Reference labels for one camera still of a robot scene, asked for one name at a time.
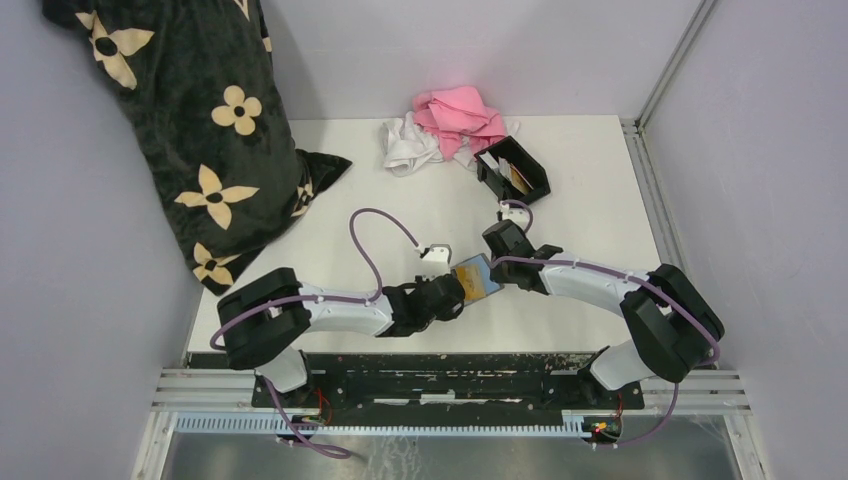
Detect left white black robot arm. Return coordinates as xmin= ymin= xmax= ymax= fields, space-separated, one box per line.
xmin=210 ymin=268 xmax=465 ymax=407

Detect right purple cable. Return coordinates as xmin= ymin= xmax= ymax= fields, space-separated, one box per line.
xmin=490 ymin=198 xmax=722 ymax=450

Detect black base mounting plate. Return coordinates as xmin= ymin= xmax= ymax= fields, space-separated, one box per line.
xmin=279 ymin=353 xmax=645 ymax=427

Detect purple cable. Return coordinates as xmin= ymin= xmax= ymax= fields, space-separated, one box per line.
xmin=209 ymin=207 xmax=439 ymax=460
xmin=490 ymin=198 xmax=722 ymax=450

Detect gold card in box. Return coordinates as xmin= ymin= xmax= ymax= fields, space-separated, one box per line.
xmin=508 ymin=164 xmax=532 ymax=196

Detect pink cloth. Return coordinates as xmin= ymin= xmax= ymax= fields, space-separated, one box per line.
xmin=412 ymin=86 xmax=509 ymax=160

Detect white cloth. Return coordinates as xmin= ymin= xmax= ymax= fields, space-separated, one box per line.
xmin=378 ymin=109 xmax=490 ymax=177

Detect white cards in box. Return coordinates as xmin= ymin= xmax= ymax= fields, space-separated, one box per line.
xmin=480 ymin=152 xmax=512 ymax=182

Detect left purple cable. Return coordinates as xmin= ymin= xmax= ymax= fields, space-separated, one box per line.
xmin=209 ymin=207 xmax=439 ymax=460

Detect black plastic card box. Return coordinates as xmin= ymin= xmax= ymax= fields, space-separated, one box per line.
xmin=474 ymin=136 xmax=551 ymax=205

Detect grey leather card holder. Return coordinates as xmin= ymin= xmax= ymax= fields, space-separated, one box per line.
xmin=451 ymin=253 xmax=504 ymax=306

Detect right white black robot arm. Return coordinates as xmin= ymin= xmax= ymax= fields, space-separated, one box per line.
xmin=482 ymin=220 xmax=725 ymax=408

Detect corner aluminium post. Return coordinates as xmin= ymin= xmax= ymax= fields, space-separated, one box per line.
xmin=620 ymin=0 xmax=720 ymax=271

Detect black floral blanket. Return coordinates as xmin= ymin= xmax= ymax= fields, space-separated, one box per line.
xmin=41 ymin=1 xmax=351 ymax=296

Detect aluminium rail frame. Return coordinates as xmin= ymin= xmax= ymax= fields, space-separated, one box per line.
xmin=132 ymin=367 xmax=765 ymax=479

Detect blue slotted cable duct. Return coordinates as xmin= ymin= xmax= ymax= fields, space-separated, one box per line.
xmin=173 ymin=413 xmax=591 ymax=439

